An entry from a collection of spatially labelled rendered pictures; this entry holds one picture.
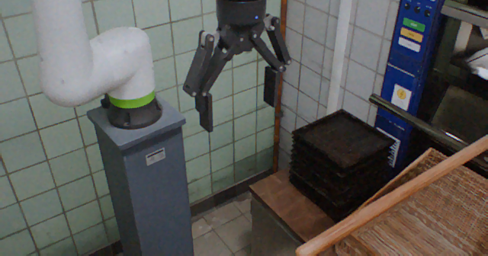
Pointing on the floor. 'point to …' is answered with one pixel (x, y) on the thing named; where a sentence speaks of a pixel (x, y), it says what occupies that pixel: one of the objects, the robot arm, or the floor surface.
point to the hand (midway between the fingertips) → (239, 110)
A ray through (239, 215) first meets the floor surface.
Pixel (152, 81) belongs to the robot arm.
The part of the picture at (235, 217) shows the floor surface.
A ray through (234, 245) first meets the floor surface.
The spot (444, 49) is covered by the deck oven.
